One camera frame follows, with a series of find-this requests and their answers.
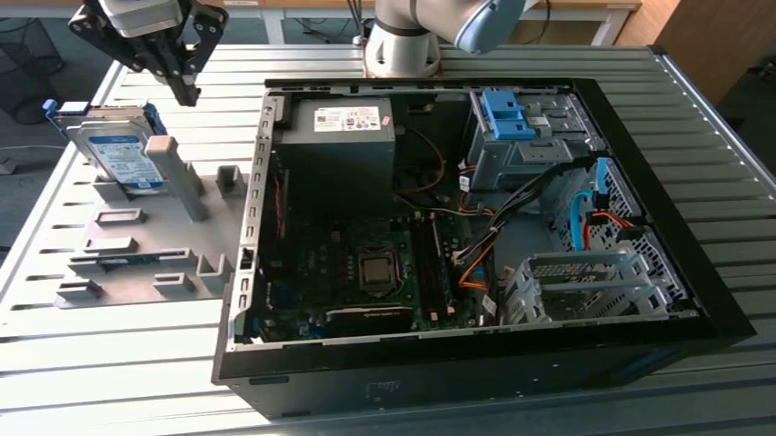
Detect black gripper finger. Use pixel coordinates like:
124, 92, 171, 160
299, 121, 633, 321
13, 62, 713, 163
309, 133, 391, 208
175, 0, 230, 106
67, 0, 190, 105

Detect hard disk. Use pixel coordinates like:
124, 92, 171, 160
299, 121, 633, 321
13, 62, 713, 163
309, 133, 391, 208
43, 102, 168, 197

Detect silver disk bay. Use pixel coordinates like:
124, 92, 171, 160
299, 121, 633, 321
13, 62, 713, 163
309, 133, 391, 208
500, 247, 696, 326

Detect grey power supply box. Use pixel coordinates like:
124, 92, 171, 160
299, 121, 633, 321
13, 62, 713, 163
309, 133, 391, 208
275, 95, 401, 201

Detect grey plastic parts rack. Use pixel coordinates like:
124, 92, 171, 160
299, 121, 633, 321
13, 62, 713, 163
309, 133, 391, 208
54, 135, 250, 310

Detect blue RAM stick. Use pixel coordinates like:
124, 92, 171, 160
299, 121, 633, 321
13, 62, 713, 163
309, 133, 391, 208
94, 256, 163, 267

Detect blue plastic cage latch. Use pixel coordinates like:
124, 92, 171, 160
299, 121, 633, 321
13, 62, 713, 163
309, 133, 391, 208
477, 90, 541, 141

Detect green motherboard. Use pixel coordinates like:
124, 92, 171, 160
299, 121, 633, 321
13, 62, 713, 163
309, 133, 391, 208
259, 213, 486, 342

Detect silver CPU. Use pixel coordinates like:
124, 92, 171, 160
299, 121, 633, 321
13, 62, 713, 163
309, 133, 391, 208
362, 258, 394, 283

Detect silver optical drive cage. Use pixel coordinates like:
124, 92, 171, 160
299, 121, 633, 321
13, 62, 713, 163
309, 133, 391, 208
466, 90, 598, 194

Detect CPU socket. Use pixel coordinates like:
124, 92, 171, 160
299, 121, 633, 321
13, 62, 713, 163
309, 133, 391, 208
354, 246, 402, 297

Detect black RAM stick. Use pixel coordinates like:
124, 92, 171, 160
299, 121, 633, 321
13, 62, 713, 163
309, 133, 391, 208
428, 213, 456, 317

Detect black graphics card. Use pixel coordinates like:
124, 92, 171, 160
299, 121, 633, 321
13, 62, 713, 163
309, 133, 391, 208
323, 303, 420, 337

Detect wooden cabinet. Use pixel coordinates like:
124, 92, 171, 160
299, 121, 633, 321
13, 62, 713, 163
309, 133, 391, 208
615, 0, 776, 108

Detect black open PC case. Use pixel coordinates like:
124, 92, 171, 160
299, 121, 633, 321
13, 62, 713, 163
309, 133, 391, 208
208, 76, 757, 421

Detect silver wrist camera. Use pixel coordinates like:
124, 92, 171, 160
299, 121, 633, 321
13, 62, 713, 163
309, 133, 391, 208
99, 0, 184, 38

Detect white frame wooden desk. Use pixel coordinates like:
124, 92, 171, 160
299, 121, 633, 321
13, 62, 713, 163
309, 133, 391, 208
223, 0, 644, 46

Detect black wire mesh bin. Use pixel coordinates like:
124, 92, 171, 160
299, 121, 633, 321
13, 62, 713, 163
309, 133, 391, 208
0, 16, 67, 124

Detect white floor cable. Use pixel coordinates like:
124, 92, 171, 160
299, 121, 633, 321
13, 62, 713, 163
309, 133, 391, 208
0, 144, 72, 154

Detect red black twisted wire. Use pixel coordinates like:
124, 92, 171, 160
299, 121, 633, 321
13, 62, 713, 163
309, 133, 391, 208
273, 170, 290, 240

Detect yellow wire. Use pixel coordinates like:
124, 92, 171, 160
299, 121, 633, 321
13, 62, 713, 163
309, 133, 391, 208
393, 126, 449, 197

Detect red wires with white connector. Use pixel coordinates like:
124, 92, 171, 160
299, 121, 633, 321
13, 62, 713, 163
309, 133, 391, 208
457, 165, 486, 219

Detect black sleeved cable bundle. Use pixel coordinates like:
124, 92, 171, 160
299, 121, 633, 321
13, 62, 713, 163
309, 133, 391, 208
452, 156, 598, 267

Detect orange wires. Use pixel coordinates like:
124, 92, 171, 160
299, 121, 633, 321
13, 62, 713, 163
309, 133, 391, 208
457, 265, 490, 292

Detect blue data wire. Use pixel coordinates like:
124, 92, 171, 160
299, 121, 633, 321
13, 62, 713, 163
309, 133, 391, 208
569, 156, 612, 252

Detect orange red power wire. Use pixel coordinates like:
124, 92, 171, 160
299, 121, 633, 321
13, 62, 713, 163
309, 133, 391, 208
585, 209, 648, 242

